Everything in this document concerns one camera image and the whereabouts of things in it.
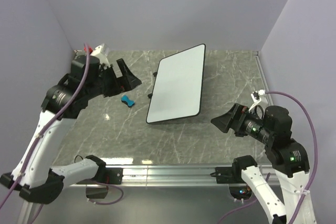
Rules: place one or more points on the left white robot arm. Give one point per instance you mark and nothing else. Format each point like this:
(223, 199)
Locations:
(34, 177)

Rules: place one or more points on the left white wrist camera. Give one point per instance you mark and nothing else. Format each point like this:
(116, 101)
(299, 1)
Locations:
(100, 52)

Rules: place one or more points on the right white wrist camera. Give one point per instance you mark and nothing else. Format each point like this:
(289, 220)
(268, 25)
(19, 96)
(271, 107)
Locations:
(259, 99)

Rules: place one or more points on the blue whiteboard eraser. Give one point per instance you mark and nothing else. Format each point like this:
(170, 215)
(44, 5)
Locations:
(127, 101)

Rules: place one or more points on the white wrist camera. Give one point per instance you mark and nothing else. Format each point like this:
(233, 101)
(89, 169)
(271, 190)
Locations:
(259, 99)
(100, 52)

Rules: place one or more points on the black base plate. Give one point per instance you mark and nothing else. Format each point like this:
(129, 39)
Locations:
(224, 175)
(112, 175)

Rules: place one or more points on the aluminium mounting rail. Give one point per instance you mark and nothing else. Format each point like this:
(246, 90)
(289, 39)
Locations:
(168, 175)

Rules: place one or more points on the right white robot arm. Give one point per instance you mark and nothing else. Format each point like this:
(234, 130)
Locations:
(288, 158)

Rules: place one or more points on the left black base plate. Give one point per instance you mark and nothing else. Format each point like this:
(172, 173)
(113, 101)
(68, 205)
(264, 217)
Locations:
(112, 175)

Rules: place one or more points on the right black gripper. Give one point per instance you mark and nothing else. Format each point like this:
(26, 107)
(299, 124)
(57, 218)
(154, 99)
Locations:
(224, 120)

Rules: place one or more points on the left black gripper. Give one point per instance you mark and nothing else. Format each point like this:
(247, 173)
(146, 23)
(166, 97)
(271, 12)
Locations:
(127, 82)

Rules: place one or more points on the white whiteboard black frame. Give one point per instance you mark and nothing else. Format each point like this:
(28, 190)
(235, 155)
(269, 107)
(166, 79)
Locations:
(178, 87)

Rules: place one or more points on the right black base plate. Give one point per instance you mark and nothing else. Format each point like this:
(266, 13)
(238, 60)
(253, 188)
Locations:
(224, 175)

